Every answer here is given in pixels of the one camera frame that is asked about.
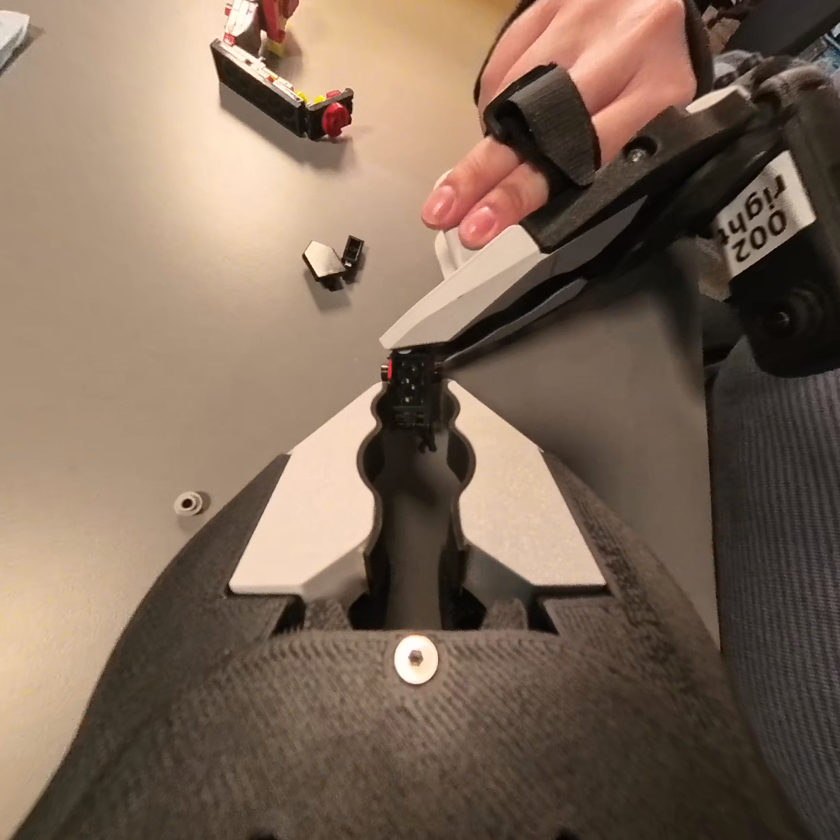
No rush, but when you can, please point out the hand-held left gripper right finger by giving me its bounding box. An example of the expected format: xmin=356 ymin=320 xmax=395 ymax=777
xmin=436 ymin=382 xmax=609 ymax=632

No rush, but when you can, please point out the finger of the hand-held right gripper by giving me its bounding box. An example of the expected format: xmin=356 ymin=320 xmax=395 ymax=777
xmin=379 ymin=197 xmax=651 ymax=349
xmin=441 ymin=276 xmax=592 ymax=365

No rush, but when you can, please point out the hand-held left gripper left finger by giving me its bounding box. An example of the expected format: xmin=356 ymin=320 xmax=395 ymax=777
xmin=227 ymin=384 xmax=395 ymax=631

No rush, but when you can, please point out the small black lego assembly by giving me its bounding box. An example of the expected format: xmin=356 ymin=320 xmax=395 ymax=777
xmin=381 ymin=351 xmax=442 ymax=454

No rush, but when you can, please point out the black angled lego tile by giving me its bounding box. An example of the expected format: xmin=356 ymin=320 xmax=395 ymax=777
xmin=302 ymin=240 xmax=347 ymax=293

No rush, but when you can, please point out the long black lego chassis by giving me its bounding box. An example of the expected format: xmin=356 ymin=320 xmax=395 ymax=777
xmin=210 ymin=38 xmax=355 ymax=142

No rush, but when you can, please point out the person's right hand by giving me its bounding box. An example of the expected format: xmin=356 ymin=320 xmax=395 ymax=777
xmin=420 ymin=0 xmax=700 ymax=249

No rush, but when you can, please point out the open instruction booklet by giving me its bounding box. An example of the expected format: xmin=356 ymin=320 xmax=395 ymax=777
xmin=0 ymin=10 xmax=30 ymax=70

